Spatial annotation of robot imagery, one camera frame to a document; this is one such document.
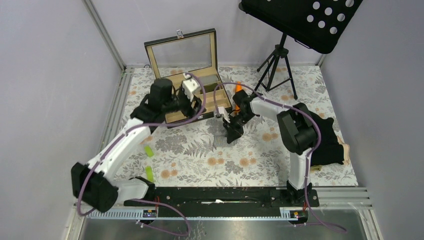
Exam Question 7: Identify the black music stand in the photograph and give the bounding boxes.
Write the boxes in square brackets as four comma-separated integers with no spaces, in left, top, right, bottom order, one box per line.
[238,0,362,92]

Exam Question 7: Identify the black clothing pile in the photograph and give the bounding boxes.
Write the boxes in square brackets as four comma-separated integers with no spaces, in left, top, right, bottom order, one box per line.
[310,112,345,166]

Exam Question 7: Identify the floral tablecloth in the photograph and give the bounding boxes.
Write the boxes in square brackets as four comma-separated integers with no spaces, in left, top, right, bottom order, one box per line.
[114,65,358,187]

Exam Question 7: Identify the green clip upper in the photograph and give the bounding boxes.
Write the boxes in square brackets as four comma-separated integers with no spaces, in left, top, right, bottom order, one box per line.
[144,145,154,158]

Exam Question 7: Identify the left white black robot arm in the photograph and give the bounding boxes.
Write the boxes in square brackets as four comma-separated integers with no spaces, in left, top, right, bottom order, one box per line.
[70,73,206,216]

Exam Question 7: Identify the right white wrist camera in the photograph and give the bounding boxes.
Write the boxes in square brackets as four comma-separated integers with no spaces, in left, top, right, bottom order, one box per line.
[215,106,231,123]

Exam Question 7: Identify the orange cylinder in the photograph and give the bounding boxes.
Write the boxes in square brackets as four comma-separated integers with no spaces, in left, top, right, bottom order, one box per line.
[233,81,243,113]

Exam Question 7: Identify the wooden compartment box glass lid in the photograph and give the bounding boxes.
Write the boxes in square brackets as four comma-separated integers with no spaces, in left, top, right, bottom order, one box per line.
[144,28,233,120]

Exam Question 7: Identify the grey rolled cloth in box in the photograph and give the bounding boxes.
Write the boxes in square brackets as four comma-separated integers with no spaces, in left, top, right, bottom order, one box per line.
[199,75,220,85]

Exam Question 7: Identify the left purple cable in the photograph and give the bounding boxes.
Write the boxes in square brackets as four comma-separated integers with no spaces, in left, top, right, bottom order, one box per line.
[76,72,208,237]

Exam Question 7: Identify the beige garment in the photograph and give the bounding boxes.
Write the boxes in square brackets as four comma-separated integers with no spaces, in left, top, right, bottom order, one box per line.
[310,143,350,166]

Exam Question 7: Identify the green clip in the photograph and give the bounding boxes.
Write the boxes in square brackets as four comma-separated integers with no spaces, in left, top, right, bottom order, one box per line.
[145,166,154,183]
[144,145,154,158]

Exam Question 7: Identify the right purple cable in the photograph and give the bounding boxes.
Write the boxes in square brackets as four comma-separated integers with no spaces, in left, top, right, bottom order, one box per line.
[212,82,349,235]

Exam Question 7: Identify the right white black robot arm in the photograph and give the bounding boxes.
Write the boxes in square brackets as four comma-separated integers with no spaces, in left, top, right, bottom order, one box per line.
[217,90,322,207]

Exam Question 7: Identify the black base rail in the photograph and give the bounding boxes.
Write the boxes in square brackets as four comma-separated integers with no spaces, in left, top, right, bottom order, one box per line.
[124,187,320,218]

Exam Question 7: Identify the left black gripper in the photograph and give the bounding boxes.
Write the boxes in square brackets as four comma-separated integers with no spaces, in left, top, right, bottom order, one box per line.
[163,86,207,120]

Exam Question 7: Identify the aluminium frame rails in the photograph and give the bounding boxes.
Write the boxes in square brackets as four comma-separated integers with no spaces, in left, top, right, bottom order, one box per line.
[73,0,374,220]

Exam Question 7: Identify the grey striped underwear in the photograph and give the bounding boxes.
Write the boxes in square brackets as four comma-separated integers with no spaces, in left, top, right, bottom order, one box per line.
[213,131,238,147]

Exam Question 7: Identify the green clip lower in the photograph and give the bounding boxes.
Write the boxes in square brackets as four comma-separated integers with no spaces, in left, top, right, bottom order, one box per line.
[145,166,154,183]

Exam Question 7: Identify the dark green rolled cloth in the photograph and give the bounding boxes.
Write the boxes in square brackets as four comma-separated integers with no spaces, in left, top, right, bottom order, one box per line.
[204,82,220,93]

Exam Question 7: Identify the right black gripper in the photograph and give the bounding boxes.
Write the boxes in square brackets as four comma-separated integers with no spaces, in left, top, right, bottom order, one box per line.
[223,111,256,144]

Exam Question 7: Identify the purple cable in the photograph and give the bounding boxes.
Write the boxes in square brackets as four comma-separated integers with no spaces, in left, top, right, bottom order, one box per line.
[76,72,208,237]
[212,82,349,235]

